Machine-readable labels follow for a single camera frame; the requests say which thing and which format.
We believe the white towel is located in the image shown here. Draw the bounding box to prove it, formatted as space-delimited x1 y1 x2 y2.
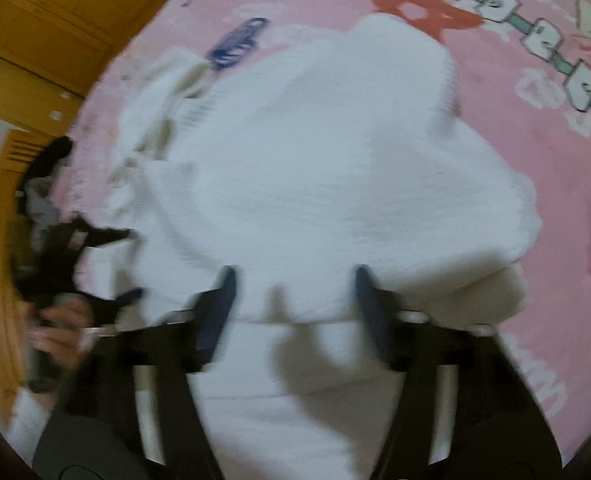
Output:
73 12 543 480

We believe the pink printed blanket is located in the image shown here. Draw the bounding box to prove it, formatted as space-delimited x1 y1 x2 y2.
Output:
50 0 591 467

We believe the dark cloth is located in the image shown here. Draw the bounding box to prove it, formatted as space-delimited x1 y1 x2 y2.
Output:
23 136 74 196

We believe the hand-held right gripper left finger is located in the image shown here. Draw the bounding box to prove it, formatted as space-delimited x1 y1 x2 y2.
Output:
56 266 237 480

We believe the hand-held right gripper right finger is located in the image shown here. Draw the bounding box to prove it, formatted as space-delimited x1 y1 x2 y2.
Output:
354 265 559 480

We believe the wooden wardrobe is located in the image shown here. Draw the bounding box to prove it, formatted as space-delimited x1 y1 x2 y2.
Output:
0 0 172 137

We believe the person's left hand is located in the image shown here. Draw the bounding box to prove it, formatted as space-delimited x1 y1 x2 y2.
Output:
32 299 97 378

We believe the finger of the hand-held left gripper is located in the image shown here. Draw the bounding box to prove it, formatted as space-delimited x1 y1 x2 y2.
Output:
76 216 137 252
82 287 144 327

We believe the grey cloth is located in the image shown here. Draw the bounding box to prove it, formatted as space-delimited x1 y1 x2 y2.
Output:
22 179 60 253

